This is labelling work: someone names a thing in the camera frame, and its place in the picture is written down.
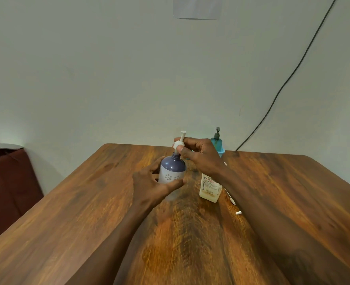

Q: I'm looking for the person's right hand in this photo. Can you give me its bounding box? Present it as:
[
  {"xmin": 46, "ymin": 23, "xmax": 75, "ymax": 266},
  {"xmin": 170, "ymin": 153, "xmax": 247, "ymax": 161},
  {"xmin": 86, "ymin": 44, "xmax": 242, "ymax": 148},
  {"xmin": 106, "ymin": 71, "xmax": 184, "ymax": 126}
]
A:
[{"xmin": 174, "ymin": 137, "xmax": 228, "ymax": 179}]

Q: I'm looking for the person's left hand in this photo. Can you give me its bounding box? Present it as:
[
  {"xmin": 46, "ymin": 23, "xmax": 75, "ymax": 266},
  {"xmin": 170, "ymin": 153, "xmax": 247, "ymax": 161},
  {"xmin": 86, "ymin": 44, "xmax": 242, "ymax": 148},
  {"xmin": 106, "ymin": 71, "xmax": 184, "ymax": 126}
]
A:
[{"xmin": 132, "ymin": 156, "xmax": 188, "ymax": 209}]

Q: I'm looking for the white pump head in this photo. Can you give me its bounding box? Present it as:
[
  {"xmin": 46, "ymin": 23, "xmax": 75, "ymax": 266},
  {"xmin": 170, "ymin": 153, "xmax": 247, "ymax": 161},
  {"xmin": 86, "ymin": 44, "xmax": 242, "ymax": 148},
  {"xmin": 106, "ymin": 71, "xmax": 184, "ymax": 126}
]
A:
[{"xmin": 173, "ymin": 131, "xmax": 187, "ymax": 155}]

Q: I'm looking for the blue and white bottle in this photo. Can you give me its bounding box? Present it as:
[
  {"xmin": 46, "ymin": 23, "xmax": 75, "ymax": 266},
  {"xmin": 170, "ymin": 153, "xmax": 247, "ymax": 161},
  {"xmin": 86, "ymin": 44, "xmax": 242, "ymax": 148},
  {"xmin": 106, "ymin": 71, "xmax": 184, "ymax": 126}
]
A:
[{"xmin": 158, "ymin": 152, "xmax": 187, "ymax": 202}]

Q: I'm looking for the person's right forearm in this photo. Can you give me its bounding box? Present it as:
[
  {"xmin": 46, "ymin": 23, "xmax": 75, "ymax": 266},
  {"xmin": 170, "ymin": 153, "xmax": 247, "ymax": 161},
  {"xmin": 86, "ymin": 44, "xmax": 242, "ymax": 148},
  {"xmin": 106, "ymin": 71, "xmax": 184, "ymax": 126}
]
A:
[{"xmin": 206, "ymin": 166, "xmax": 350, "ymax": 285}]

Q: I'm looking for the person's left forearm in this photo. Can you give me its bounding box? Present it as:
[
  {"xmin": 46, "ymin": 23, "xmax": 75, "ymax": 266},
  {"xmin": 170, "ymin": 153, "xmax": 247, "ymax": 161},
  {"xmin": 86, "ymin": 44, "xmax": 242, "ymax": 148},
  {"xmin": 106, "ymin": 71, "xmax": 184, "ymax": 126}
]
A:
[{"xmin": 65, "ymin": 200, "xmax": 159, "ymax": 285}]

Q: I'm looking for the teal soap dispenser bottle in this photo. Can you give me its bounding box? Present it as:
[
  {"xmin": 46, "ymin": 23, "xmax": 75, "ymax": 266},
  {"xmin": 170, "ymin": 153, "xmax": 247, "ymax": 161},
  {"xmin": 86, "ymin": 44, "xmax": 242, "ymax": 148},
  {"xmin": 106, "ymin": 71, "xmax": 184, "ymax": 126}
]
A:
[{"xmin": 210, "ymin": 127, "xmax": 223, "ymax": 152}]

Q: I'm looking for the cream labelled refill bottle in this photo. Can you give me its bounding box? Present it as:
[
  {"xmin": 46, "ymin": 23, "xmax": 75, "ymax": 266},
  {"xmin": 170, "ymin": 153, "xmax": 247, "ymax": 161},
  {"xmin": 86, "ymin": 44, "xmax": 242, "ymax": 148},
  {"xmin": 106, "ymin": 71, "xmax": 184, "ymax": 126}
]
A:
[{"xmin": 199, "ymin": 173, "xmax": 223, "ymax": 203}]

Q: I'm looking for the grey paper sheet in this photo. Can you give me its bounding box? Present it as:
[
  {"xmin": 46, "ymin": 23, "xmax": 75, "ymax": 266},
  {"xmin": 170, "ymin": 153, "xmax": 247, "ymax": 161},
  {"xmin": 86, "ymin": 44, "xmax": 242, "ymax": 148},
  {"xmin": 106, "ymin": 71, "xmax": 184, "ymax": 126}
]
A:
[{"xmin": 173, "ymin": 0, "xmax": 223, "ymax": 20}]

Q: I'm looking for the black cable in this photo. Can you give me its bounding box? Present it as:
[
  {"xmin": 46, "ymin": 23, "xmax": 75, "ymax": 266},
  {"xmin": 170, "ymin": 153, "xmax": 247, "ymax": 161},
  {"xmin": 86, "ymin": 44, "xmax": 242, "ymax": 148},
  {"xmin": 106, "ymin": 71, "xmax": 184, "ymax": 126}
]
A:
[{"xmin": 236, "ymin": 0, "xmax": 339, "ymax": 152}]

